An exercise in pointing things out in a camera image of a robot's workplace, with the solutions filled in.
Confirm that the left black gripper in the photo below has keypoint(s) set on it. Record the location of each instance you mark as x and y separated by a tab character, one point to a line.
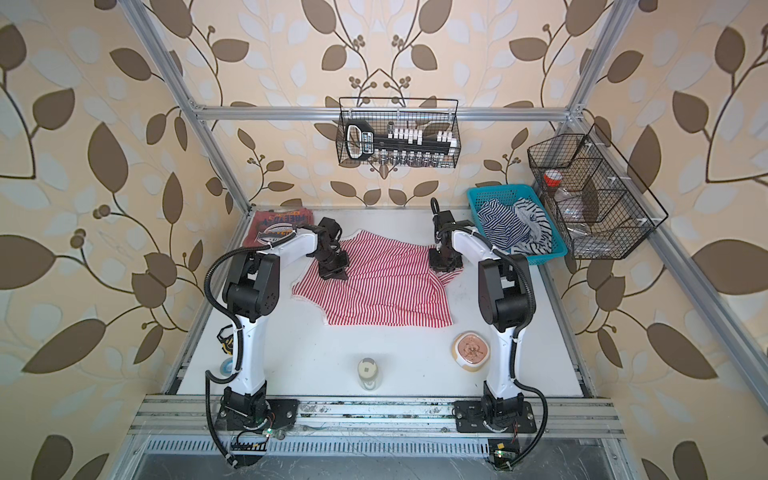
341	271

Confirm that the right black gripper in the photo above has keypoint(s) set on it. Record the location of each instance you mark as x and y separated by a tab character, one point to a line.
457	263

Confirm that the striped red white tank top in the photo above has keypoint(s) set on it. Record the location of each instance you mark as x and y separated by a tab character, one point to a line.
390	284

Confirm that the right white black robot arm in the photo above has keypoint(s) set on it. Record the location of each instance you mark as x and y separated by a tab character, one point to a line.
507	303

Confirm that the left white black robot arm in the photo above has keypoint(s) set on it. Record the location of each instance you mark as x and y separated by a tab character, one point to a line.
244	285

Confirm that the navy white striped tank top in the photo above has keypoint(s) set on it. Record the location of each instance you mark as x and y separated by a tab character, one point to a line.
520	228

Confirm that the beige round container pink lid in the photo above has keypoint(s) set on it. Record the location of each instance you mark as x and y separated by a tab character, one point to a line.
470	351

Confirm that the small clear jar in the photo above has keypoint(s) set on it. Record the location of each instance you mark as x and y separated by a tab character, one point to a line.
368	374

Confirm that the blue tape roll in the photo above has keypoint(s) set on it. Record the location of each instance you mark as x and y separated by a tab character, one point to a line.
227	367

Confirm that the black handled bottle rack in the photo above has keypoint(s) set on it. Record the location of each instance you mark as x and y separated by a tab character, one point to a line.
361	141

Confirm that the black wire basket back wall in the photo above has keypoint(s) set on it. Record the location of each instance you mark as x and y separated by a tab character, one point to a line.
441	113

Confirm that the black wire basket wall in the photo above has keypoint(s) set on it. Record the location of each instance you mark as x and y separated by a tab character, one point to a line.
441	113
601	201

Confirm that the black wire basket right wall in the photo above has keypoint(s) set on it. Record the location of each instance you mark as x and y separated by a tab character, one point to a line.
601	201

